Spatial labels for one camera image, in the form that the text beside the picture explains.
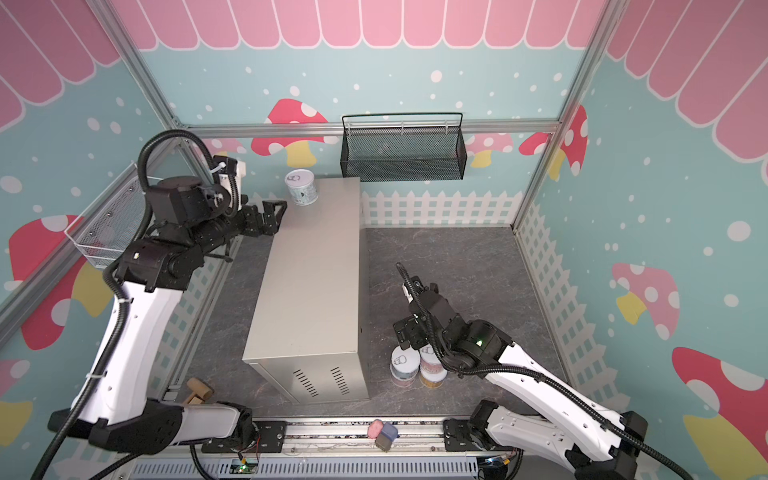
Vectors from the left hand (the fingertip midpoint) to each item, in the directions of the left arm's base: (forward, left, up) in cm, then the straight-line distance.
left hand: (267, 207), depth 64 cm
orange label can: (-24, -39, -39) cm, 60 cm away
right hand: (-14, -32, -22) cm, 41 cm away
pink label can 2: (-21, -37, -33) cm, 54 cm away
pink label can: (-23, -31, -32) cm, 50 cm away
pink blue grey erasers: (-36, -26, -42) cm, 61 cm away
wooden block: (-28, +24, -42) cm, 56 cm away
